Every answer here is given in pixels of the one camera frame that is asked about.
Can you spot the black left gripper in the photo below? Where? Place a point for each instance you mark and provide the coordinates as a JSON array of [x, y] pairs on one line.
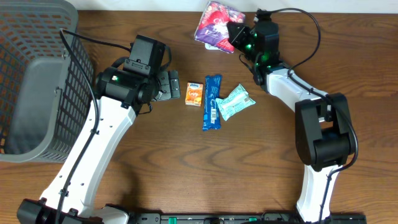
[[165, 86]]

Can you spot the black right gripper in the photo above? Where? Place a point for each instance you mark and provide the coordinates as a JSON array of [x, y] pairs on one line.
[[236, 38]]

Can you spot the orange snack packet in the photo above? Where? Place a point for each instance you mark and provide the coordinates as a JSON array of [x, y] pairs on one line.
[[194, 94]]

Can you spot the purple sanitary pad pack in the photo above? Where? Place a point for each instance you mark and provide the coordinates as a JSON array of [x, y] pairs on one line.
[[212, 27]]

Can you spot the blue Oreo cookie pack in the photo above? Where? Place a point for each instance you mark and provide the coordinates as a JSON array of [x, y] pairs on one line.
[[211, 118]]

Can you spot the mint green wipes pack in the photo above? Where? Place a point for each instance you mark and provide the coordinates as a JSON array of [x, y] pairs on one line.
[[236, 101]]

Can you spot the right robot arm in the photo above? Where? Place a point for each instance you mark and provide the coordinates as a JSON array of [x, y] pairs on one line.
[[325, 139]]

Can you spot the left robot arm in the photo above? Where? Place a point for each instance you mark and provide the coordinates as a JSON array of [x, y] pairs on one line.
[[71, 195]]

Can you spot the white barcode scanner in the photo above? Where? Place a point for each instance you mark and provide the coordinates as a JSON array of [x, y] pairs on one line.
[[210, 47]]

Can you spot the grey plastic mesh basket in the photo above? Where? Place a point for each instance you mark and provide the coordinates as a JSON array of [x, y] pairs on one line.
[[45, 73]]

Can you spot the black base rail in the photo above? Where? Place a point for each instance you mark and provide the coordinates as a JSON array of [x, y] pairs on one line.
[[225, 218]]

